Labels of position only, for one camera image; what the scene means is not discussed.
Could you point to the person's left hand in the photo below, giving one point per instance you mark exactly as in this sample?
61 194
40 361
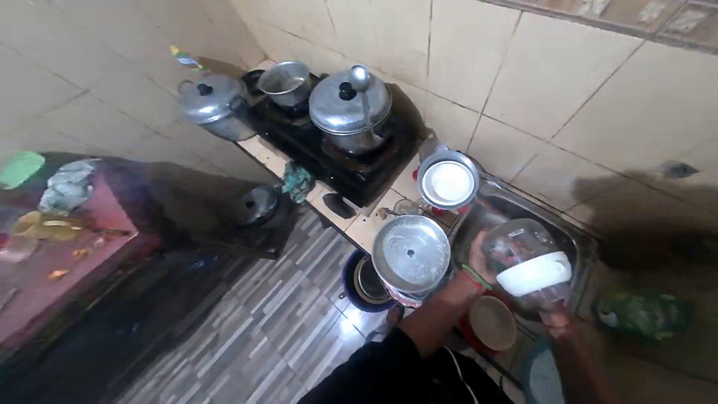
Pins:
479 258

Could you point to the person's right hand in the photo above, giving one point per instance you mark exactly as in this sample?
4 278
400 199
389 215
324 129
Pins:
555 318

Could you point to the person's left fingers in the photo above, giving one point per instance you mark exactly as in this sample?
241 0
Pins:
478 242

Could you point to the clear container with white band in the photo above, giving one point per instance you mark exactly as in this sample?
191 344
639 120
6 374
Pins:
533 274

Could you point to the person's left forearm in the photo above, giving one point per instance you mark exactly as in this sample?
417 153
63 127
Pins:
437 320

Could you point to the person's right forearm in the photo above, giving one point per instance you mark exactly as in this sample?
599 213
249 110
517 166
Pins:
580 359

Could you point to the metal kitchen sink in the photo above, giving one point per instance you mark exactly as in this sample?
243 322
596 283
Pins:
488 208

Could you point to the metal pot with white contents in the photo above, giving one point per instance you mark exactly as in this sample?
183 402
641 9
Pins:
449 182

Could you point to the red bowl with beige inside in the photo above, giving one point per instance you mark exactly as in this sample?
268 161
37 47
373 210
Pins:
493 324

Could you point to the round dented aluminum lid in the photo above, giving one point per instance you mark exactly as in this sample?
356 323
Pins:
398 263

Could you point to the dark blue round basin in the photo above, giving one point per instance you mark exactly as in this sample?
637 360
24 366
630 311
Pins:
350 286

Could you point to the person's legs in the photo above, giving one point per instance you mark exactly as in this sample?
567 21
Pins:
471 381

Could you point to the black oval object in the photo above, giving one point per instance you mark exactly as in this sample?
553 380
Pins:
339 206

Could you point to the pale blue plastic container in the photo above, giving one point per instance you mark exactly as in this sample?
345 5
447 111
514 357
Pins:
543 373

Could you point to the person's body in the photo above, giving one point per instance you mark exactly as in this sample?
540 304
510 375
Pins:
364 373

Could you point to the green plastic packet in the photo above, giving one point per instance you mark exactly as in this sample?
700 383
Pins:
639 314

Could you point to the black gas stove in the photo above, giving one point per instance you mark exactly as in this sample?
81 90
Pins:
314 148

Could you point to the green crumpled cloth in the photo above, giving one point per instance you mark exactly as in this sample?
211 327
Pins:
297 182

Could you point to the large lidded aluminum pot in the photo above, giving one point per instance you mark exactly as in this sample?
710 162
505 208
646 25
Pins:
336 109

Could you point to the metal ladle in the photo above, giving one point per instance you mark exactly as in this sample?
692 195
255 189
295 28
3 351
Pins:
359 78

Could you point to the metal lid with dark knob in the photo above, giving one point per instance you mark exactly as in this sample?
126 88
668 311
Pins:
260 206

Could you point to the small open aluminum pot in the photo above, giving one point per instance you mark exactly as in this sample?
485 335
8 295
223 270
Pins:
286 90

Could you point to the aluminum pot with black knob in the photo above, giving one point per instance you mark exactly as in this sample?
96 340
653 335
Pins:
221 101

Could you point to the yellow and blue packet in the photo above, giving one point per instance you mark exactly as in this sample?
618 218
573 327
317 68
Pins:
185 59

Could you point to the pink table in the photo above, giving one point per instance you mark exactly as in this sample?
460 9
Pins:
84 263

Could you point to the crumpled pale plastic bag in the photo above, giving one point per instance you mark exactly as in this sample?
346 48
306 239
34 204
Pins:
68 186

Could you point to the yellow translucent plastic container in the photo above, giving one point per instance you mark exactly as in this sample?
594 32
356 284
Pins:
47 225

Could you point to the clear plastic cup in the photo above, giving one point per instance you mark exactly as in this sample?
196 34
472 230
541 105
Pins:
19 248

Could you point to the green plastic plate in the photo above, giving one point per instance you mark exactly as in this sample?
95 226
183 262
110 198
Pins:
21 170

